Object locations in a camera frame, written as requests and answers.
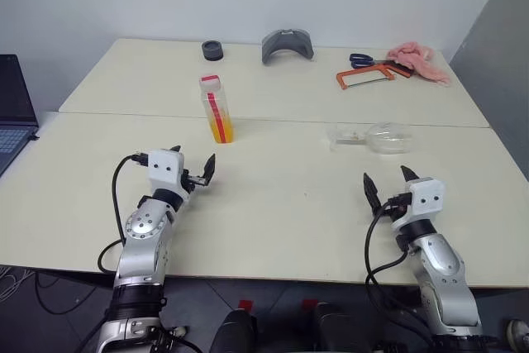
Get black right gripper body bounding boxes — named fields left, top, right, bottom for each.
left=373, top=191, right=412, bottom=225

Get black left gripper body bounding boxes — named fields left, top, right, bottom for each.
left=181, top=169, right=208, bottom=206

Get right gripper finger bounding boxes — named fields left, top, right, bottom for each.
left=362, top=171, right=383, bottom=217
left=399, top=165, right=419, bottom=184

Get clear wine glass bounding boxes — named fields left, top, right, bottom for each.
left=328, top=121, right=413, bottom=155

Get clear orange juice bottle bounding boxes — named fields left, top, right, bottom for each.
left=199, top=83, right=237, bottom=145

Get white pink bottle cap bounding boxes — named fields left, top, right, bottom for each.
left=199, top=74, right=221, bottom=91

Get black round cap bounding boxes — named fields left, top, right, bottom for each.
left=201, top=40, right=225, bottom=63

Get pink cloth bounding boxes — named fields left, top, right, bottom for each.
left=386, top=41, right=451, bottom=88

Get orange hacksaw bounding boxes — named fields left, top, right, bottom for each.
left=335, top=61, right=412, bottom=90

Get dark rounded shape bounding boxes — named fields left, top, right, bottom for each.
left=208, top=308, right=260, bottom=353
left=312, top=302, right=373, bottom=353

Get grey curved plastic part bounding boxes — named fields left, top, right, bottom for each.
left=260, top=28, right=316, bottom=65

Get grey partition panel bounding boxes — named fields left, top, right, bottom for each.
left=450, top=0, right=529, bottom=183

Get dark laptop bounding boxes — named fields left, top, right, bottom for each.
left=0, top=54, right=41, bottom=179

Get grey caster wheel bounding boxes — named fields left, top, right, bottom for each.
left=503, top=317, right=529, bottom=353

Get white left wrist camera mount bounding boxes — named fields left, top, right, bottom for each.
left=146, top=149, right=194, bottom=208

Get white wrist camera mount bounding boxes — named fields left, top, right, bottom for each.
left=146, top=149, right=194, bottom=208
left=390, top=178, right=446, bottom=231

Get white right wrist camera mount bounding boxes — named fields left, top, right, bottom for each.
left=390, top=178, right=446, bottom=231

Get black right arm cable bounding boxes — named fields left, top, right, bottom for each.
left=363, top=193, right=418, bottom=321

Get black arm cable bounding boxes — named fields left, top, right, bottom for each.
left=97, top=153, right=150, bottom=275
left=363, top=193, right=418, bottom=321

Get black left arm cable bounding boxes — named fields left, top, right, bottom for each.
left=97, top=153, right=150, bottom=275

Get blue handled scissors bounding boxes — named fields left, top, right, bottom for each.
left=349, top=53, right=398, bottom=69

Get black floor cable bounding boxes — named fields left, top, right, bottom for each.
left=35, top=272, right=112, bottom=317

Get white floor cables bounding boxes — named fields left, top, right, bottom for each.
left=0, top=265, right=34, bottom=304

